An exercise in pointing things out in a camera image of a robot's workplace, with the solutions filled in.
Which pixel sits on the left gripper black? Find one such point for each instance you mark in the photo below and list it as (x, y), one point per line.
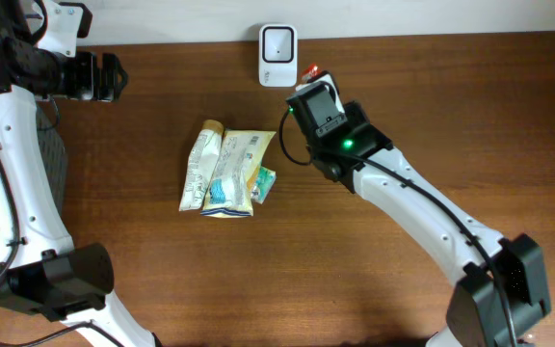
(96, 76)

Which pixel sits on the red coffee stick sachet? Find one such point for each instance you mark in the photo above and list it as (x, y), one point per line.
(309, 73)

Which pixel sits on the yellow snack packet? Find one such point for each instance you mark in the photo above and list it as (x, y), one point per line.
(237, 168)

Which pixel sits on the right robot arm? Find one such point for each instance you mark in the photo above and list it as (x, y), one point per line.
(500, 287)

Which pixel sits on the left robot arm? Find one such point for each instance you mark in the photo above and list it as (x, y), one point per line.
(88, 303)

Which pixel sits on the white barcode scanner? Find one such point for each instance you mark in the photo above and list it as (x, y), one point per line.
(277, 55)

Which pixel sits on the teal tissue pack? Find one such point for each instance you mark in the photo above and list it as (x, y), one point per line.
(262, 186)

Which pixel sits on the white tube with tan cap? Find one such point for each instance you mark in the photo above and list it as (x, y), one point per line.
(201, 164)

